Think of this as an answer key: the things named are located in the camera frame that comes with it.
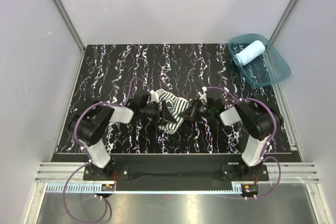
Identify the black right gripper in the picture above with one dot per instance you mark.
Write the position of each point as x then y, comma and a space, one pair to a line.
191, 113

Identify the teal transparent plastic bin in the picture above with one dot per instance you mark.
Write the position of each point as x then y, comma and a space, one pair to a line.
265, 70

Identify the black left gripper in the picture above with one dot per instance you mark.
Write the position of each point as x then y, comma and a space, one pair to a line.
166, 117

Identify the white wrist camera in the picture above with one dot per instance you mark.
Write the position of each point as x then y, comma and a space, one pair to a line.
154, 96
202, 94

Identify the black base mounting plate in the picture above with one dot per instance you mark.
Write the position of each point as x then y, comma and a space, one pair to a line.
201, 183

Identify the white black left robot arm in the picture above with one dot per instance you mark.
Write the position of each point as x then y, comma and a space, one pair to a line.
89, 123

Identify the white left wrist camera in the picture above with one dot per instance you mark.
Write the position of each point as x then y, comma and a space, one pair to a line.
154, 96

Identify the light blue towel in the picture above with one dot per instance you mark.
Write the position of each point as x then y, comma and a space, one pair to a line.
248, 54

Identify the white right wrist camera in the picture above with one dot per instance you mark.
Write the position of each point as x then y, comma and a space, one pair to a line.
202, 94

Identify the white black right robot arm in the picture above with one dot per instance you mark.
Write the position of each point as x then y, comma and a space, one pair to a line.
260, 119

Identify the green white striped towel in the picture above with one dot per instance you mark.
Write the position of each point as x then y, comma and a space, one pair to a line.
175, 105

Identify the white slotted cable duct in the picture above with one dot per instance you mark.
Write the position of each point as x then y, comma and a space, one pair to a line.
122, 188

